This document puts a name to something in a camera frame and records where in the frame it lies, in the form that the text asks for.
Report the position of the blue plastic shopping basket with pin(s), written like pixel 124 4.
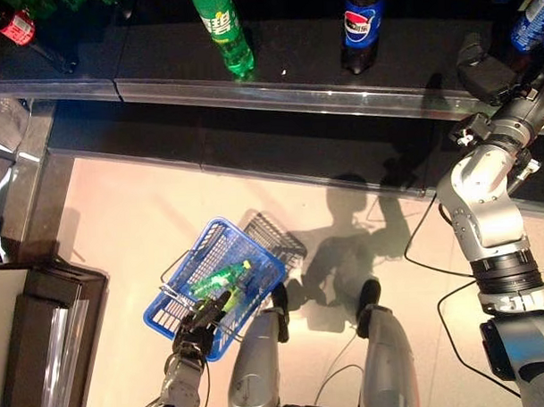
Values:
pixel 168 314

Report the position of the green plastic soda bottle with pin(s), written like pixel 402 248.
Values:
pixel 216 279

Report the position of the small Coca-Cola bottle red cap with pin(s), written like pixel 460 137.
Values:
pixel 17 27

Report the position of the Pepsi cola bottle blue cap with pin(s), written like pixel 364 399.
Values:
pixel 362 26
pixel 531 25

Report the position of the silver left robot leg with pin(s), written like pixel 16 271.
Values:
pixel 255 360

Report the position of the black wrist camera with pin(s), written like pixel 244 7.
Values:
pixel 472 127

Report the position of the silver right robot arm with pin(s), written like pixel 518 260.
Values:
pixel 481 191

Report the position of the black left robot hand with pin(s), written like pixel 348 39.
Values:
pixel 198 333

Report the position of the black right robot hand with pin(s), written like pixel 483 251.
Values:
pixel 484 75

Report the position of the black low display cabinet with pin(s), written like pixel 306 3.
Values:
pixel 35 332

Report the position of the black shelf board clear rail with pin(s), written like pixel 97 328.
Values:
pixel 97 58
pixel 302 50
pixel 131 132
pixel 297 153

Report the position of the brown stone plinth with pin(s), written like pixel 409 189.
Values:
pixel 34 176

